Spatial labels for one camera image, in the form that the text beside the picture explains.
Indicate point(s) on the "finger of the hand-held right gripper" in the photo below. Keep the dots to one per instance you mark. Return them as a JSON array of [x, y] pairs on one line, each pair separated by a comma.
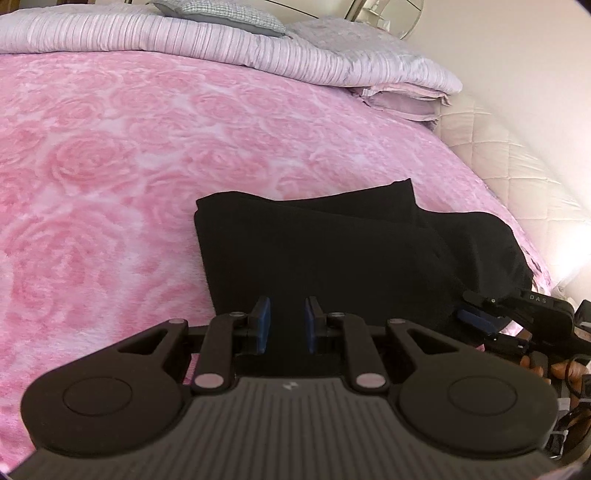
[[505, 342], [475, 319]]

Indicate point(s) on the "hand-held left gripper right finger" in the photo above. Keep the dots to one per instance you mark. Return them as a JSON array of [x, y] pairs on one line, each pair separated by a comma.
[[310, 325]]

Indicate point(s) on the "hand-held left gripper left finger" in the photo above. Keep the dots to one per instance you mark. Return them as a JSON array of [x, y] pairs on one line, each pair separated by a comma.
[[263, 325]]

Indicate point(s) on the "black garment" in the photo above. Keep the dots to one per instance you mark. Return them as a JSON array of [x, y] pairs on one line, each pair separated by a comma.
[[323, 244]]

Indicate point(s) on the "person's right hand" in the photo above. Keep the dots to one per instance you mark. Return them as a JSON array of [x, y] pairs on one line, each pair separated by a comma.
[[565, 369]]

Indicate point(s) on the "pink floral blanket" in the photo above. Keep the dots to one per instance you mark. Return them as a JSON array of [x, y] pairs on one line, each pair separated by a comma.
[[115, 161]]

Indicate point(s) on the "lilac pillow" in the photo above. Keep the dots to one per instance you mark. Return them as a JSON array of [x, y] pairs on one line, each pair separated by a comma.
[[383, 69]]

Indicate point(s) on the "lilac striped duvet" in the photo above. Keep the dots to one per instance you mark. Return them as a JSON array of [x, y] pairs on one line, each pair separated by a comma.
[[184, 41]]

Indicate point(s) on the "grey textured cushion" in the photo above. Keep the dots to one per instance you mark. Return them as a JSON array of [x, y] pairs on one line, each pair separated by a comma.
[[221, 16]]

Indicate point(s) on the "white wardrobe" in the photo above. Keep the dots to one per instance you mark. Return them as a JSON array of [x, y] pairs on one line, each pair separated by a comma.
[[346, 11]]

